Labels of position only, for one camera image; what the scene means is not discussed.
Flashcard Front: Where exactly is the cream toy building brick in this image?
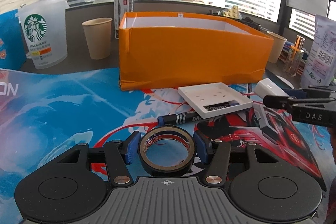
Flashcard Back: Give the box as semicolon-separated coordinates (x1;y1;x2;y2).
223;5;243;19

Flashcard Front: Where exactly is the white power adapter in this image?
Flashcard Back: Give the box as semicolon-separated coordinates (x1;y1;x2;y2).
254;78;288;99

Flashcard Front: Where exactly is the Starbucks translucent plastic cup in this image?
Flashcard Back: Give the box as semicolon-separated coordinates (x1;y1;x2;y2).
17;0;68;69

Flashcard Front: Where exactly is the black tape roll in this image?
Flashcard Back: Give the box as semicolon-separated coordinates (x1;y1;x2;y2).
138;126;196;177

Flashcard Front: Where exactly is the white switch cover plate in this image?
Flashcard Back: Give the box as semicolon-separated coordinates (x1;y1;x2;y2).
178;83;253;119

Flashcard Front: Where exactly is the orange cardboard box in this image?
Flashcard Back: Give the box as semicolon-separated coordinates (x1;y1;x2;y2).
118;12;273;91

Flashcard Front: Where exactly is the anime print desk mat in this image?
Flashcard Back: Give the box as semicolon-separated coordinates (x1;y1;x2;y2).
1;68;335;223

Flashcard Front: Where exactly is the tall grey product box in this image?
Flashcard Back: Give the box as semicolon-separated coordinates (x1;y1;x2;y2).
114;0;134;39

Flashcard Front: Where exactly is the beige paper cup left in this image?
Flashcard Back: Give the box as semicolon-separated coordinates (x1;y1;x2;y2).
81;18;113;60

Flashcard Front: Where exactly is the beige paper cup right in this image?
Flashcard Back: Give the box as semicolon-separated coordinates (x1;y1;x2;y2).
267;31;287;63

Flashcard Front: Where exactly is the black blue marker pen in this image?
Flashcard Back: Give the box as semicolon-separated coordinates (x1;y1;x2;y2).
157;111;203;126

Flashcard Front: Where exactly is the right hand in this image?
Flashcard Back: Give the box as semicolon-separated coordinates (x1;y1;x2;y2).
327;127;336;163

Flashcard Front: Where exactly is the white printed plastic pouch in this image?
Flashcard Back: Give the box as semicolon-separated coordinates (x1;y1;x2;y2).
300;15;336;88

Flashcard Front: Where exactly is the beige paper cup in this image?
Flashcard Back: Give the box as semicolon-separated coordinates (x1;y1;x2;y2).
267;31;287;63
81;18;113;60

